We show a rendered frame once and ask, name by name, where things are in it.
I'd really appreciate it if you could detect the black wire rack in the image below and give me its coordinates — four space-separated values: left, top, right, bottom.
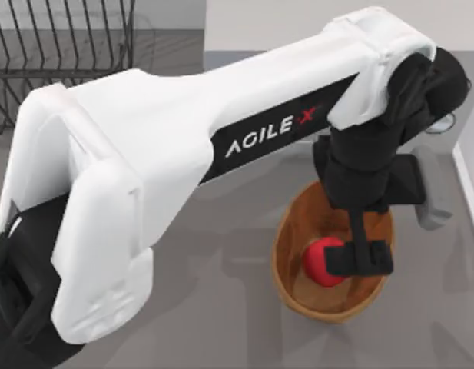
0 0 137 136

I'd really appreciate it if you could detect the brown wooden basket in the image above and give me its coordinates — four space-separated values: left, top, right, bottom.
272 180 397 314

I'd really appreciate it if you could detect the red apple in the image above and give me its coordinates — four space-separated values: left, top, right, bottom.
301 237 352 288

